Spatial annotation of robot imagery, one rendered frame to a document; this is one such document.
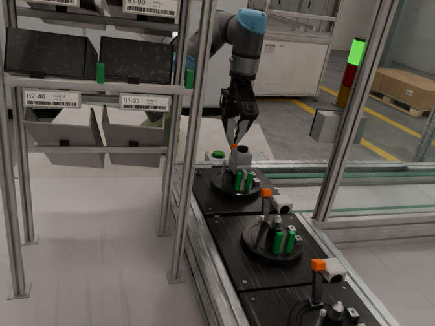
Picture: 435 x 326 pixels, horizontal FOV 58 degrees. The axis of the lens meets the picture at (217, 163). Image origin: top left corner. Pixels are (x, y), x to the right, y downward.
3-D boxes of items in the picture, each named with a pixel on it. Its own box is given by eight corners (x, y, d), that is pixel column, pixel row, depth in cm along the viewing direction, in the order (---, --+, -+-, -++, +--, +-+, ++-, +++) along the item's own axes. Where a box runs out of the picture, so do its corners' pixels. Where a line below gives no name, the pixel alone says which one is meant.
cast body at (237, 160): (227, 164, 109) (231, 141, 106) (242, 164, 111) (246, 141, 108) (237, 180, 102) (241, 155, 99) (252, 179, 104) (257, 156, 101)
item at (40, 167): (68, 108, 182) (68, 102, 181) (257, 129, 193) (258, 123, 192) (6, 184, 120) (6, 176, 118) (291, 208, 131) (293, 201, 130)
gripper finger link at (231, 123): (226, 140, 116) (232, 110, 112) (233, 148, 111) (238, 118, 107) (217, 140, 115) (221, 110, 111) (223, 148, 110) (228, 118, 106)
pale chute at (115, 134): (111, 164, 108) (112, 149, 109) (159, 167, 110) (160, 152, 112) (100, 123, 82) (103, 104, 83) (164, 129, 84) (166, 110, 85)
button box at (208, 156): (202, 167, 133) (205, 150, 131) (259, 166, 140) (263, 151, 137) (208, 177, 128) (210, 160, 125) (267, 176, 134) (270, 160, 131)
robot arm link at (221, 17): (184, 27, 104) (213, 36, 98) (212, 1, 107) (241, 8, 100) (195, 50, 110) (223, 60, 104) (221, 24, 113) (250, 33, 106)
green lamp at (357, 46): (342, 60, 90) (349, 38, 88) (361, 61, 92) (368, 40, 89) (355, 65, 86) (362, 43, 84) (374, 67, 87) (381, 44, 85)
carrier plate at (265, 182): (183, 173, 117) (184, 166, 116) (257, 172, 125) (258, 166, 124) (203, 220, 97) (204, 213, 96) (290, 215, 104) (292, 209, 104)
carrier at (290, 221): (205, 224, 96) (211, 179, 90) (292, 219, 103) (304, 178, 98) (237, 299, 75) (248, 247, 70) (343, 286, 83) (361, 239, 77)
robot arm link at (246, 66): (265, 60, 100) (234, 57, 98) (261, 77, 102) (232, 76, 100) (254, 53, 106) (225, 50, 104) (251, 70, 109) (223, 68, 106)
